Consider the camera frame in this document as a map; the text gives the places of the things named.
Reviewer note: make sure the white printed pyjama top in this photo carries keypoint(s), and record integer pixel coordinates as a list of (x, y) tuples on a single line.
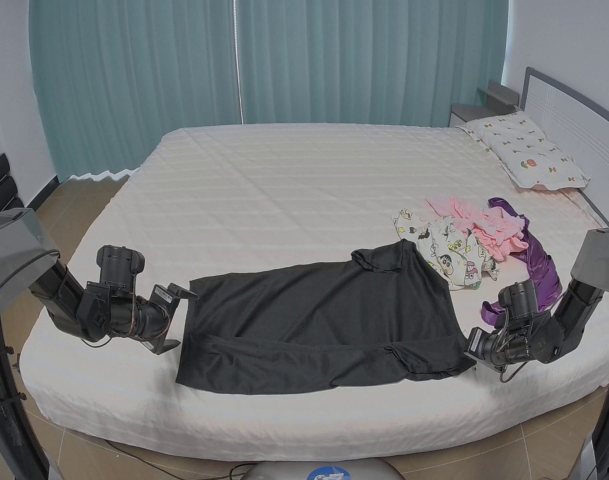
[(449, 253)]

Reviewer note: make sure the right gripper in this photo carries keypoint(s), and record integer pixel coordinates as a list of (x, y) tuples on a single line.
[(494, 354)]

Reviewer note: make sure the black T-shirt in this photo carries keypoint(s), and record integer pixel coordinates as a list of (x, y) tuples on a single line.
[(309, 328)]

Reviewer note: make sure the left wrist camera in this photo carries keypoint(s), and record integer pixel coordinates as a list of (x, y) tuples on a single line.
[(163, 293)]

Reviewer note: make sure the bed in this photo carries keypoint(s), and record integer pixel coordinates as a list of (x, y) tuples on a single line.
[(294, 188)]

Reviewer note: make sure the blue-green curtain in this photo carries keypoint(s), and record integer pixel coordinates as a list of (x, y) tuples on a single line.
[(134, 68), (369, 48)]

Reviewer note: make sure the grey bedside table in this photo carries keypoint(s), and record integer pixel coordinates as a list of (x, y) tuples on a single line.
[(479, 108)]

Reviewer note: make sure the purple garment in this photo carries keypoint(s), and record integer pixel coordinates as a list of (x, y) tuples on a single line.
[(542, 268)]

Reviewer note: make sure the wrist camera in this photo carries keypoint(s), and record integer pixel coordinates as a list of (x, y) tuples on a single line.
[(476, 342), (163, 293)]

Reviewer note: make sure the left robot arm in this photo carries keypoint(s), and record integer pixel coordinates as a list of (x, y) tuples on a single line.
[(14, 263)]

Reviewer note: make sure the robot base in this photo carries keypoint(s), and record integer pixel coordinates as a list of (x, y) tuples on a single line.
[(329, 470)]

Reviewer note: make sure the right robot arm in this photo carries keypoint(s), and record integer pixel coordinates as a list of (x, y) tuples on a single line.
[(574, 308)]

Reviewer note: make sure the white printed pillow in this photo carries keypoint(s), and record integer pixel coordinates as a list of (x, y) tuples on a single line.
[(524, 153)]

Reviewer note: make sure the pink garment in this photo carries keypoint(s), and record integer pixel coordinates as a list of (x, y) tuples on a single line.
[(489, 228)]

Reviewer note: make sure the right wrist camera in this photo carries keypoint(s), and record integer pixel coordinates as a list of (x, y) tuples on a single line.
[(476, 342)]

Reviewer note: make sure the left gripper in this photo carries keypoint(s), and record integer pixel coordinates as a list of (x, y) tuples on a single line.
[(157, 320)]

